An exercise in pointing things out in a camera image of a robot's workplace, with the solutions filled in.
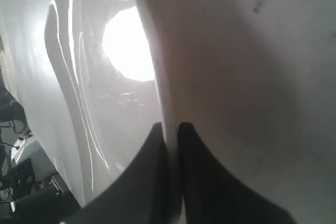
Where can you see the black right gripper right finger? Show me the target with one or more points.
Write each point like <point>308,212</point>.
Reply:
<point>212,194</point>

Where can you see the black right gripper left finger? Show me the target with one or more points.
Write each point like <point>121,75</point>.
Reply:
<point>139,195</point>

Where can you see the white rectangular plate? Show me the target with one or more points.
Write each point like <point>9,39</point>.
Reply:
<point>256,78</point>

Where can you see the dark equipment beside table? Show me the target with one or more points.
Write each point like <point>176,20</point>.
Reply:
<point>32,191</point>

